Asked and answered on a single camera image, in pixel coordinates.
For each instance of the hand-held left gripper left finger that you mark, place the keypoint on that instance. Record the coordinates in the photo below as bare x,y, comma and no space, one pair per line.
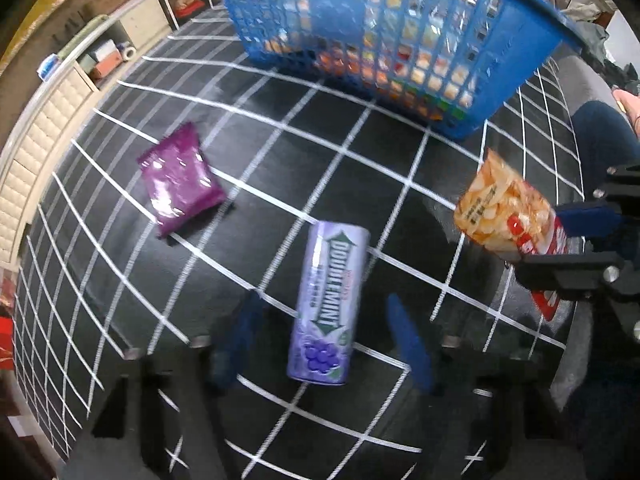
235,335

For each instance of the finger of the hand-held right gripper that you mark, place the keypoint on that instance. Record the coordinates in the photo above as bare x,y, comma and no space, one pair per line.
565,270
585,220

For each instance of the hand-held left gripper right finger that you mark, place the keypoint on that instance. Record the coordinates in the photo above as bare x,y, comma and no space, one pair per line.
410,345

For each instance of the red cracker packet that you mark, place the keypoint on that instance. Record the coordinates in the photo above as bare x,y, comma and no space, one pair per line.
500,210

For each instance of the purple gum can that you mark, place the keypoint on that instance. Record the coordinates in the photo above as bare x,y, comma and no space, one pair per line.
325,305

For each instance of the purple snack packet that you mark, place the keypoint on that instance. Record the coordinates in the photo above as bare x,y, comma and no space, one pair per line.
177,180

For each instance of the blue plastic basket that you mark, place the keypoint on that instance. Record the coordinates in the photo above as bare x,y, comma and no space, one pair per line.
525,20

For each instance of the pile of snack packets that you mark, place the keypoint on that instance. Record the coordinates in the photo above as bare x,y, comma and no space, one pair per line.
372,40

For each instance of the person's leg in jeans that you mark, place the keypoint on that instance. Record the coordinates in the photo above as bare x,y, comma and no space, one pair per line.
600,135

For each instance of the grey sofa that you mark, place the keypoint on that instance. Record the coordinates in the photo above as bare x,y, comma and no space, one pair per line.
585,80

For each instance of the black white checkered cloth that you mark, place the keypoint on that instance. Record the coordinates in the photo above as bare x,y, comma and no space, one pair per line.
300,160

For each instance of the white cabinet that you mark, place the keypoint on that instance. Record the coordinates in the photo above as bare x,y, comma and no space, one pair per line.
50,125

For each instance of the orange box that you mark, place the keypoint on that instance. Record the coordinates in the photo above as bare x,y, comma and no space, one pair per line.
107,65

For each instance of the white tape roll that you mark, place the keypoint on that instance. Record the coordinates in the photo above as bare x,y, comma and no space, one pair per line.
129,52

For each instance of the blue and white container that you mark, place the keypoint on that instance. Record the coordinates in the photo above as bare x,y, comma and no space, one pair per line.
47,65

